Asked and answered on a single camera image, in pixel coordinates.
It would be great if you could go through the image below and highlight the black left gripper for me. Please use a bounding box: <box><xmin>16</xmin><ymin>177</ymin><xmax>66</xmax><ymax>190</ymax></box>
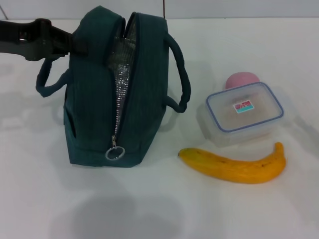
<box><xmin>0</xmin><ymin>18</ymin><xmax>89</xmax><ymax>62</ymax></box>

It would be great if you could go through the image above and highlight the dark teal insulated lunch bag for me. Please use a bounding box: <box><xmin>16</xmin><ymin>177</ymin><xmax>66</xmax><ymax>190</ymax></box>
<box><xmin>36</xmin><ymin>6</ymin><xmax>192</xmax><ymax>169</ymax></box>

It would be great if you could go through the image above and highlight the pink toy peach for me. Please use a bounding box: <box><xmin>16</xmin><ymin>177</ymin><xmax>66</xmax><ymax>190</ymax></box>
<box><xmin>225</xmin><ymin>71</ymin><xmax>260</xmax><ymax>90</ymax></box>

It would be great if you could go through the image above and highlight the yellow banana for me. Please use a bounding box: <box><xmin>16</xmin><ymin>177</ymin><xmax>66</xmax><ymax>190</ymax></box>
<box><xmin>177</xmin><ymin>141</ymin><xmax>287</xmax><ymax>185</ymax></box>

